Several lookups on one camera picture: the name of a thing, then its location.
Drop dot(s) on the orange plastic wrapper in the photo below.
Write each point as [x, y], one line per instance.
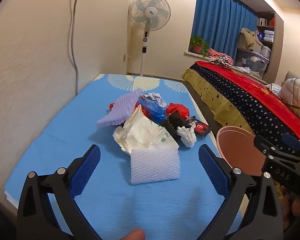
[111, 106]

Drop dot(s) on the white paper bag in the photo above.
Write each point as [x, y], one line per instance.
[140, 132]

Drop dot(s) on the pink cloth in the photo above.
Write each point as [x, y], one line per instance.
[215, 53]

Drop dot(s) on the person's right hand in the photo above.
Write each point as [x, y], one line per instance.
[298, 206]

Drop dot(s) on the pink plastic bin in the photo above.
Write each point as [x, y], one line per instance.
[237, 150]

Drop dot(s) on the light blue cloth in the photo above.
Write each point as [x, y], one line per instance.
[275, 88]

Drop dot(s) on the white foam net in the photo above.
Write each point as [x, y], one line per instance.
[152, 165]

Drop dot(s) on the red blanket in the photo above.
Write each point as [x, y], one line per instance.
[252, 87]

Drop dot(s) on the bed with red blanket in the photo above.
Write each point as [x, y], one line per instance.
[240, 100]

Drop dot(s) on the blue plastic bag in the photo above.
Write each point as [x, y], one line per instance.
[153, 110]

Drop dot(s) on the blue curtain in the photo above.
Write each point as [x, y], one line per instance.
[220, 17]

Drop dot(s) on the plaid pillow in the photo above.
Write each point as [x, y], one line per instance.
[297, 92]

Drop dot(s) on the wall shelf with books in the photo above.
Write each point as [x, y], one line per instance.
[265, 21]

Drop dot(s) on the silver foil wrapper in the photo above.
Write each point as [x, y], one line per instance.
[155, 97]

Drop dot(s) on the white tissue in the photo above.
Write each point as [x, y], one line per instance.
[188, 136]

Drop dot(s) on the beige coat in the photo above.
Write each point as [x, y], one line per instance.
[250, 37]

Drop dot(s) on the white lidded container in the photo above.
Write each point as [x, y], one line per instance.
[266, 50]

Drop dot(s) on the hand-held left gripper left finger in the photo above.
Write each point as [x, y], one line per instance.
[86, 172]

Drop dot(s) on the blue table mat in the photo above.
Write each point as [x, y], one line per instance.
[65, 130]

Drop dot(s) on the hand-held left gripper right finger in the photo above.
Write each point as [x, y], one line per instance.
[212, 170]

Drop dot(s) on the clear plastic storage box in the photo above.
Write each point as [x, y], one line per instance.
[250, 60]

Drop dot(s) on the white standing fan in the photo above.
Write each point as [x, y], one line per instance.
[150, 11]

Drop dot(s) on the person's left hand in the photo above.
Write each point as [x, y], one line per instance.
[132, 235]

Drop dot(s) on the black packet red label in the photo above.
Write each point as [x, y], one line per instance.
[201, 127]

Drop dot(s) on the potted green plant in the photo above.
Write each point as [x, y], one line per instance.
[197, 42]

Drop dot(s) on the red plastic bag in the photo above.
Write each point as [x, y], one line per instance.
[180, 108]

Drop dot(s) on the stack of white folded items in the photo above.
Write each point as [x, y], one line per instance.
[269, 35]

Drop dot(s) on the black white striped cloth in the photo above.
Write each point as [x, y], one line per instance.
[222, 61]

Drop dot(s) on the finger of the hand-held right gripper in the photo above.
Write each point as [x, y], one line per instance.
[265, 143]
[291, 141]

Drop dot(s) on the purple foam net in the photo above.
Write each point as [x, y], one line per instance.
[117, 107]

